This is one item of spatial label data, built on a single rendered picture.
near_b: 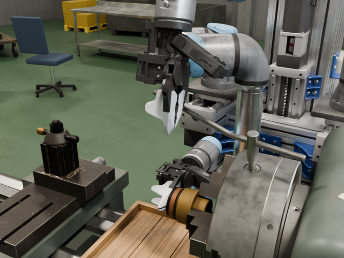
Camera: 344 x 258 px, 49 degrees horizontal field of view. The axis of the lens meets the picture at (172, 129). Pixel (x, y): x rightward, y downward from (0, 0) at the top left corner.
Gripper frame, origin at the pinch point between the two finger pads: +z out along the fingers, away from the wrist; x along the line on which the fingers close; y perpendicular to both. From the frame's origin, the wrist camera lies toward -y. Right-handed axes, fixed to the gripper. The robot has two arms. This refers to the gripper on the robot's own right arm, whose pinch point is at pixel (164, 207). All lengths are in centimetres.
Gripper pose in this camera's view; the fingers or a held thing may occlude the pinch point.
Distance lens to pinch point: 89.4
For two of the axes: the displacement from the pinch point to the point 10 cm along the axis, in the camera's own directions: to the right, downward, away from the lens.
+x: 0.0, -9.1, -4.0
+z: -4.6, 3.6, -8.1
